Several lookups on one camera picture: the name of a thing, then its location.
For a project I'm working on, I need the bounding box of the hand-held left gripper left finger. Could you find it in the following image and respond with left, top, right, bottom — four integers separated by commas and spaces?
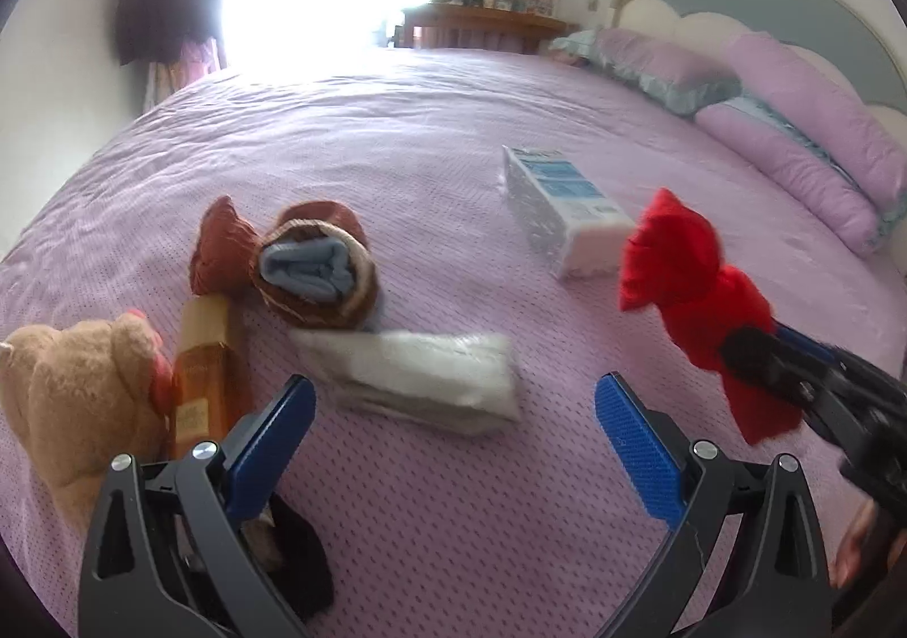
79, 375, 317, 638

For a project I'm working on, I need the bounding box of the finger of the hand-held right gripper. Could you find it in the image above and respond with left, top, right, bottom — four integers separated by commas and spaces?
721, 325, 823, 414
772, 322, 853, 370

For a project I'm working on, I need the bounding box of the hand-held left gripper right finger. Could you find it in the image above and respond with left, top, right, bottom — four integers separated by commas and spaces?
594, 372, 832, 638

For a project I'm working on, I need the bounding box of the amber bottle with gold cap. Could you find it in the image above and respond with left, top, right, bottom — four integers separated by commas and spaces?
168, 294, 246, 463

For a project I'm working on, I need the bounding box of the red sock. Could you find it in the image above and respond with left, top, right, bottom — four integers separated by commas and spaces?
618, 188, 806, 446

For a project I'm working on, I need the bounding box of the rust orange sock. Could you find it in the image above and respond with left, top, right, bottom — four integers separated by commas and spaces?
189, 194, 260, 296

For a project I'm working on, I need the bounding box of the person's right hand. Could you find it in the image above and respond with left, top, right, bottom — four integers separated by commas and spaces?
829, 500, 907, 591

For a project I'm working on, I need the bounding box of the black cloth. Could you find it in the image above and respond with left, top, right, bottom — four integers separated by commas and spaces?
241, 492, 336, 626

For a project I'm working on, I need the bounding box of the brown striped rolled sock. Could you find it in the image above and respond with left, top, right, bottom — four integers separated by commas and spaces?
248, 200, 381, 330

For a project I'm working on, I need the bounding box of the white plastic packet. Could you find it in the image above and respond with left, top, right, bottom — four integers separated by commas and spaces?
289, 329, 523, 438

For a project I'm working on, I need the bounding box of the light blue rolled sock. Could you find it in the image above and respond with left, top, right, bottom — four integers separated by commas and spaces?
258, 240, 353, 303

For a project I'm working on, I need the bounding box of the long purple pillow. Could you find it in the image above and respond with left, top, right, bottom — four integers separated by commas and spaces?
723, 32, 907, 215
693, 100, 891, 260

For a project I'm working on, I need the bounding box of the tan teddy bear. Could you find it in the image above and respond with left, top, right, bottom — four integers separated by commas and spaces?
0, 308, 175, 534

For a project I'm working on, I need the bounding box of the blue and white tissue pack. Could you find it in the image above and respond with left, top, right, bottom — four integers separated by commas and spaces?
501, 145, 637, 280

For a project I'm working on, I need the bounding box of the purple pillow with teal trim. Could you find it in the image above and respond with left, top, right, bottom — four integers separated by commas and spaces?
550, 27, 742, 118

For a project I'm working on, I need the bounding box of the pink patterned cloth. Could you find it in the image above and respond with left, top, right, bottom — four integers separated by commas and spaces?
143, 37, 229, 110

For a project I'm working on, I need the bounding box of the wooden desk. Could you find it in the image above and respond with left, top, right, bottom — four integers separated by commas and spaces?
401, 2, 580, 54

